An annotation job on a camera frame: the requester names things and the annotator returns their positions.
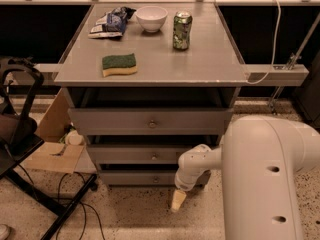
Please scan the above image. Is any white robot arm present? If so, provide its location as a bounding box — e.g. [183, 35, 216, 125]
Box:
[171, 115, 320, 240]

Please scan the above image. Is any green yellow sponge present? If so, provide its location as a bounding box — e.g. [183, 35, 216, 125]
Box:
[102, 53, 137, 77]

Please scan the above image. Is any grey middle drawer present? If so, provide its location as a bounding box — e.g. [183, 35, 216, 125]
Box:
[87, 145, 191, 164]

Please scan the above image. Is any brown cardboard sheet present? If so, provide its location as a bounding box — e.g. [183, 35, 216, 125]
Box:
[23, 90, 84, 173]

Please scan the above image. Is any blue white snack bag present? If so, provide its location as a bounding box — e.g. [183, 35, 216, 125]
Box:
[88, 7, 136, 39]

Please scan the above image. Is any grey drawer cabinet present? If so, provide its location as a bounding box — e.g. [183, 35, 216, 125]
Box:
[55, 3, 246, 175]

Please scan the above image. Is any grey bottom drawer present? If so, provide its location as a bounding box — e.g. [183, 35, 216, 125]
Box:
[99, 171, 175, 186]

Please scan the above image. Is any metal diagonal brace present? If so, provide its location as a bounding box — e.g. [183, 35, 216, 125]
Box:
[268, 12, 320, 114]

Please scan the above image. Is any green soda can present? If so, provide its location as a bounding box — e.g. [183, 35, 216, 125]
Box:
[173, 11, 193, 50]

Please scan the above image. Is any white round container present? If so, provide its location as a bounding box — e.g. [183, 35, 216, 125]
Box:
[65, 130, 84, 146]

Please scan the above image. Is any black cart at right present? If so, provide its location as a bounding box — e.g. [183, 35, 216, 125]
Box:
[294, 51, 320, 128]

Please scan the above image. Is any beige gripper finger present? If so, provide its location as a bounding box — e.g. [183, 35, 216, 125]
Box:
[171, 189, 187, 212]

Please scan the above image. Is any grey drawer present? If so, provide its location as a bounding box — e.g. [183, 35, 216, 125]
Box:
[99, 171, 175, 186]
[69, 108, 233, 135]
[87, 145, 191, 164]

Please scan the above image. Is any grey top drawer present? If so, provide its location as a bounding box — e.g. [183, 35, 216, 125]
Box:
[69, 108, 233, 135]

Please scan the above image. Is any black floor cable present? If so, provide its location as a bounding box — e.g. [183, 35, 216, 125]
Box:
[54, 171, 107, 240]

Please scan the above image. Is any white bowl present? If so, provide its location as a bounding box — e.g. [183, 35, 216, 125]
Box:
[135, 6, 168, 33]

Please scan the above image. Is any white cable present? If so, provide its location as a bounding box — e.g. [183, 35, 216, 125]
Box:
[245, 0, 282, 86]

